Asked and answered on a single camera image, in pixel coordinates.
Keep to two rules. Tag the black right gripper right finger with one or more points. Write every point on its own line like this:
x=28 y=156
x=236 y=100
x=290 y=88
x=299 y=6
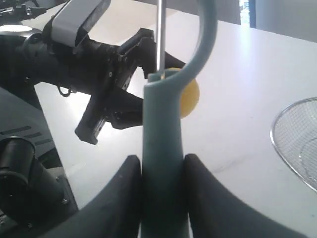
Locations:
x=215 y=212

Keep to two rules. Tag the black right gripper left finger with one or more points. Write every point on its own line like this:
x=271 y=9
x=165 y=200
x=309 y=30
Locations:
x=114 y=213

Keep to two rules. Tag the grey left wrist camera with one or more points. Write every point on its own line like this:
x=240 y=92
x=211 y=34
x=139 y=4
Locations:
x=75 y=19

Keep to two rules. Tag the yellow lemon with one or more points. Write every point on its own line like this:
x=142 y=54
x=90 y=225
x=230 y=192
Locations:
x=189 y=98

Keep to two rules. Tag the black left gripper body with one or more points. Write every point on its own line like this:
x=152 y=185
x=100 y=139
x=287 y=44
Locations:
x=96 y=70

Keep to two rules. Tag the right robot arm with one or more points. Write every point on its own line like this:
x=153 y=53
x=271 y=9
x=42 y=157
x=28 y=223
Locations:
x=29 y=194

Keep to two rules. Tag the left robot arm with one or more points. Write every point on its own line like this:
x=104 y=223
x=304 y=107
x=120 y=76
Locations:
x=26 y=58

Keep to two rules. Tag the teal handled peeler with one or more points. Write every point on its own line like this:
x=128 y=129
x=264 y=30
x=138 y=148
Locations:
x=164 y=210

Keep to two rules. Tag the oval metal mesh basket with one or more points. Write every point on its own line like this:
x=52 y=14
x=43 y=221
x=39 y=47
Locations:
x=293 y=135

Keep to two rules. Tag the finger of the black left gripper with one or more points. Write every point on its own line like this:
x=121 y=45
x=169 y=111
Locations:
x=146 y=60
x=123 y=109

